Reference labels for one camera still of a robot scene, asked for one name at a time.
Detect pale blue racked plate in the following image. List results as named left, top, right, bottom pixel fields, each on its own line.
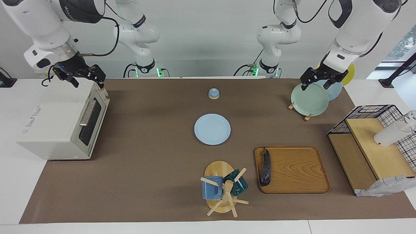
left=315, top=80, right=343, bottom=101

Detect brown table mat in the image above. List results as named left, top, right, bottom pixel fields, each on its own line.
left=19, top=78, right=416, bottom=224

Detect cream toaster oven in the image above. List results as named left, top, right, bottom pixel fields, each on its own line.
left=16, top=79, right=110, bottom=160

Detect yellow plate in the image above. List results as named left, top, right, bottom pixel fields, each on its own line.
left=317, top=63, right=355, bottom=86

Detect wire and wood shelf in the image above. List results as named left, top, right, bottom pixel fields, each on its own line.
left=328, top=118, right=416, bottom=195

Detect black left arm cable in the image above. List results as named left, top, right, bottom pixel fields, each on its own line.
left=291, top=0, right=385, bottom=58

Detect pale green plate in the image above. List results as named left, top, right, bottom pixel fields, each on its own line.
left=291, top=83, right=329, bottom=117

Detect oven glass door with handle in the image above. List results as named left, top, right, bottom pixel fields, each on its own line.
left=77, top=88, right=110, bottom=156

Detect light blue plate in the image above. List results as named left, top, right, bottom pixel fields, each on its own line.
left=194, top=113, right=231, bottom=146

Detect white cup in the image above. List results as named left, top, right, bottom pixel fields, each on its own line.
left=373, top=120, right=413, bottom=147

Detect black oven power cord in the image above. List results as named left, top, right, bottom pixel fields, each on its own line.
left=41, top=64, right=55, bottom=87

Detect dark green mug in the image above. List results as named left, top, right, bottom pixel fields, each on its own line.
left=223, top=169, right=249, bottom=197

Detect wooden mug tree stand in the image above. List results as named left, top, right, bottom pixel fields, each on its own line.
left=200, top=161, right=249, bottom=218

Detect wooden serving tray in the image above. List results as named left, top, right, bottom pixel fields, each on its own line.
left=254, top=146, right=331, bottom=194

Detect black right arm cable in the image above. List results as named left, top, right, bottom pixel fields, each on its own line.
left=78, top=3, right=120, bottom=58

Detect wooden plate rack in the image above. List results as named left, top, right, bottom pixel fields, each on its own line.
left=288, top=102, right=312, bottom=122

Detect clear glass cup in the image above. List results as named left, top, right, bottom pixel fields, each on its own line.
left=403, top=110, right=416, bottom=132

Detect blue mug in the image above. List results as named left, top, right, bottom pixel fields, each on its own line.
left=201, top=176, right=224, bottom=200

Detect dark purple eggplant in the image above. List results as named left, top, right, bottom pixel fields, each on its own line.
left=260, top=147, right=272, bottom=187

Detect black wire basket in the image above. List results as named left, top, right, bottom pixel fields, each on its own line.
left=327, top=104, right=416, bottom=173

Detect grey white cloth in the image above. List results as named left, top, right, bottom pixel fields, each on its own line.
left=355, top=175, right=416, bottom=197

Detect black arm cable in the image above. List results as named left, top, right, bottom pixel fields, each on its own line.
left=291, top=0, right=385, bottom=58
left=78, top=3, right=120, bottom=58

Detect black table clamp mount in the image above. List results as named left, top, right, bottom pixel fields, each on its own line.
left=379, top=52, right=416, bottom=88

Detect black desk bracket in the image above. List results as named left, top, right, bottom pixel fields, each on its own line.
left=0, top=67, right=17, bottom=88

